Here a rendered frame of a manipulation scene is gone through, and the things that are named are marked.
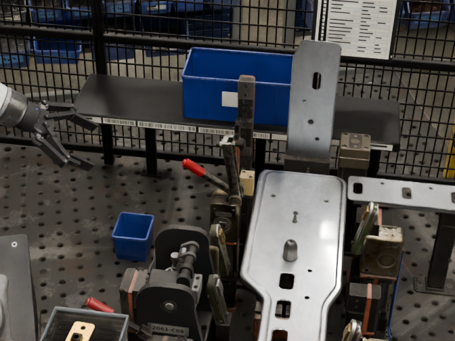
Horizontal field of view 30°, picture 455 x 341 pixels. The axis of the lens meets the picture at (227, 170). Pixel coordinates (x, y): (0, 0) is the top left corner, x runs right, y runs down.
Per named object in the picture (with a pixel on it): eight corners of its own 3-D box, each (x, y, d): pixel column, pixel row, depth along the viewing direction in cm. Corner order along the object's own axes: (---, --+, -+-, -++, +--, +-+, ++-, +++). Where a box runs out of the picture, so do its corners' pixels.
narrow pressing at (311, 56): (329, 160, 221) (342, 43, 200) (285, 155, 222) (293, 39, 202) (330, 159, 221) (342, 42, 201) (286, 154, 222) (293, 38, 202)
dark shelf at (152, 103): (399, 153, 224) (401, 144, 222) (68, 122, 233) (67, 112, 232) (398, 109, 241) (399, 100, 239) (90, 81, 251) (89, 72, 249)
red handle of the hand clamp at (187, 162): (240, 199, 196) (183, 163, 193) (235, 204, 197) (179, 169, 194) (243, 187, 200) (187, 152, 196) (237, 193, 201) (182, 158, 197)
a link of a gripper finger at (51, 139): (47, 120, 213) (42, 121, 211) (73, 155, 212) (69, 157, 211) (38, 128, 215) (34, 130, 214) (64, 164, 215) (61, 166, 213)
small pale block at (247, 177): (248, 289, 224) (253, 179, 203) (235, 287, 225) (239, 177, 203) (250, 280, 227) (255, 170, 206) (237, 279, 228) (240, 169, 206)
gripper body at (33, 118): (14, 108, 216) (47, 123, 220) (10, 133, 210) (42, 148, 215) (29, 92, 211) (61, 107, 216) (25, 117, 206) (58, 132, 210)
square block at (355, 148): (355, 257, 235) (371, 151, 214) (327, 254, 236) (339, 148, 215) (357, 238, 242) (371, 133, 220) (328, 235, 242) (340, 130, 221)
